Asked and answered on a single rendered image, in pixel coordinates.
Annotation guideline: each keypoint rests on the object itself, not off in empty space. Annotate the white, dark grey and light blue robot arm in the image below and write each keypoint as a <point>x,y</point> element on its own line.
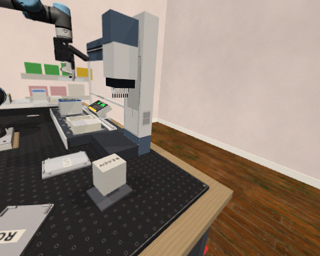
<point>58,14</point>

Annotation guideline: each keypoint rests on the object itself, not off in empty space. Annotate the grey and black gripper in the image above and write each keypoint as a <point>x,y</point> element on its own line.
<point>62,55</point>

